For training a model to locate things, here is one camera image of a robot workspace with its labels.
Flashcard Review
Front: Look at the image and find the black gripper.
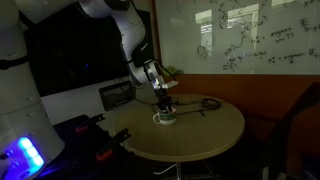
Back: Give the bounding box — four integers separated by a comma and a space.
151, 75, 175, 113

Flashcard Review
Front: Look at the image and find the black coiled cable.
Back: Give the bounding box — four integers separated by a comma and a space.
172, 96, 223, 117

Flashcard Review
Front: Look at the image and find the green object on whiteboard ledge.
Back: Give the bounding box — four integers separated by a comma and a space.
164, 65, 185, 75

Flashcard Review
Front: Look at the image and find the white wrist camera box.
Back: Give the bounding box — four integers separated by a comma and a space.
161, 79, 179, 90

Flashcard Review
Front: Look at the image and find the whiteboard with writing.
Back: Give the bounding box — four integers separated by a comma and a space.
154, 0, 320, 76

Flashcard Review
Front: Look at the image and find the metal table pedestal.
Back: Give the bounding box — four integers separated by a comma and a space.
153, 161, 221, 180

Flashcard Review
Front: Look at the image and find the large black wall monitor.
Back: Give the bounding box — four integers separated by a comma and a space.
23, 2, 156, 98

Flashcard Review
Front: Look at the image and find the black robot cart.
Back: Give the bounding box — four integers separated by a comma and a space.
34, 114, 135, 180

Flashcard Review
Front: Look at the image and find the black clamp with orange handle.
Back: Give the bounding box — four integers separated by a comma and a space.
95, 127, 133, 162
74, 113, 106, 135

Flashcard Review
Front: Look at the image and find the white mug with green band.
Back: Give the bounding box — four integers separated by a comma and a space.
152, 109, 177, 126

